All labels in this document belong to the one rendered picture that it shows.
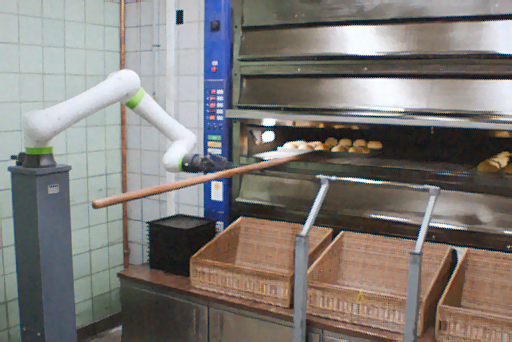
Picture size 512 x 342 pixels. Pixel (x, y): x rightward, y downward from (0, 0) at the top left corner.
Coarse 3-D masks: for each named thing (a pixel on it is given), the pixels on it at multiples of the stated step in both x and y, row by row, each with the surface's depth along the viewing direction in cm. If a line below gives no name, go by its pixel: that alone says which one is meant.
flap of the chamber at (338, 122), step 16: (336, 128) 289; (352, 128) 282; (368, 128) 276; (384, 128) 269; (400, 128) 263; (416, 128) 256; (432, 128) 250; (448, 128) 244; (464, 128) 239; (480, 128) 234; (496, 128) 230
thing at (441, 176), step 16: (240, 160) 317; (256, 160) 312; (304, 160) 302; (384, 176) 274; (400, 176) 269; (416, 176) 265; (432, 176) 261; (448, 176) 257; (464, 176) 253; (480, 176) 250
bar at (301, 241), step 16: (272, 176) 264; (288, 176) 259; (304, 176) 255; (320, 176) 251; (320, 192) 247; (432, 192) 224; (432, 208) 221; (304, 240) 233; (304, 256) 234; (416, 256) 208; (304, 272) 235; (416, 272) 208; (304, 288) 236; (416, 288) 209; (304, 304) 238; (416, 304) 210; (304, 320) 239; (416, 320) 212; (304, 336) 240; (416, 336) 214
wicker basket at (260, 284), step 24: (216, 240) 295; (240, 240) 314; (264, 240) 307; (288, 240) 300; (312, 240) 293; (192, 264) 278; (216, 264) 271; (240, 264) 311; (312, 264) 271; (216, 288) 272; (240, 288) 265; (264, 288) 277; (288, 288) 252; (312, 288) 273
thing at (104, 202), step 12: (300, 156) 303; (312, 156) 318; (240, 168) 250; (252, 168) 258; (192, 180) 218; (204, 180) 225; (132, 192) 189; (144, 192) 193; (156, 192) 199; (96, 204) 174; (108, 204) 178
